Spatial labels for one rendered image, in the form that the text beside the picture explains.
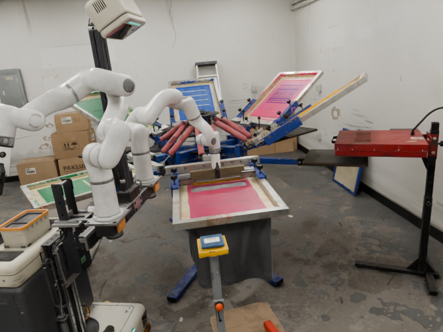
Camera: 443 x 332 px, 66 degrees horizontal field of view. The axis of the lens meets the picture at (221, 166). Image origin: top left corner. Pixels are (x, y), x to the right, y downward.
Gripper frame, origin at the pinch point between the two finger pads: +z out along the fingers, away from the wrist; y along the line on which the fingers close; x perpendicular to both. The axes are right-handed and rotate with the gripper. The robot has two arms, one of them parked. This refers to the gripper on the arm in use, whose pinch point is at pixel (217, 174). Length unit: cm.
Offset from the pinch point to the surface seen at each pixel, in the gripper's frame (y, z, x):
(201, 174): 1.5, -2.2, -10.5
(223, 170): 1.5, -2.4, 4.3
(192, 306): -3, 101, -28
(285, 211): 60, 4, 27
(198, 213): 43.4, 5.7, -16.4
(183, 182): 3.0, 1.1, -22.5
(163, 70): -413, -64, -39
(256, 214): 60, 3, 12
